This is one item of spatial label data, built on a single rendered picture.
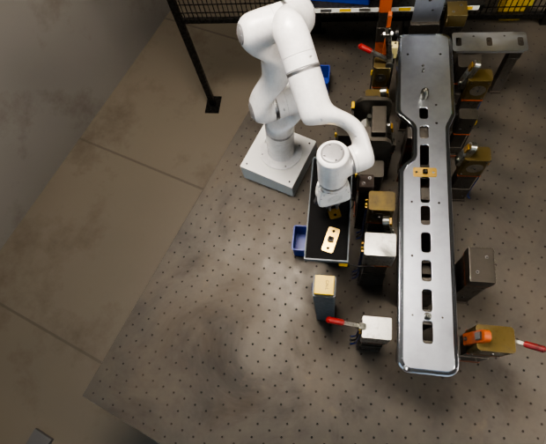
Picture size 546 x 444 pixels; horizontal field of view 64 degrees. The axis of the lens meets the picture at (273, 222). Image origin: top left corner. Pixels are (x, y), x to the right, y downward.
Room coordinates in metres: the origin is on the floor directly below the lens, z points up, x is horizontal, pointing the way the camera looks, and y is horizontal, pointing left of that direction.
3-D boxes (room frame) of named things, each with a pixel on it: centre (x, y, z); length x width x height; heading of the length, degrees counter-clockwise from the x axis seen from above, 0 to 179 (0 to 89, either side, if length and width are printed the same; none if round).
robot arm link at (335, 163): (0.55, -0.21, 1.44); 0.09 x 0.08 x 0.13; 91
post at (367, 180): (0.63, -0.36, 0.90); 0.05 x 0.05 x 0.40; 67
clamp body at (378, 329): (0.16, -0.19, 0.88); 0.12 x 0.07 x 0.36; 67
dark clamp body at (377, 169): (0.68, -0.38, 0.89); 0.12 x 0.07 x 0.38; 67
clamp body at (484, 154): (0.61, -0.79, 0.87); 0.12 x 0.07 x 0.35; 67
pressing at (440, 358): (0.61, -0.59, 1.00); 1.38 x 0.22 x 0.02; 157
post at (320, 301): (0.31, -0.09, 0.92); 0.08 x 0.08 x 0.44; 67
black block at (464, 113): (0.81, -0.87, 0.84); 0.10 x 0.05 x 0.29; 67
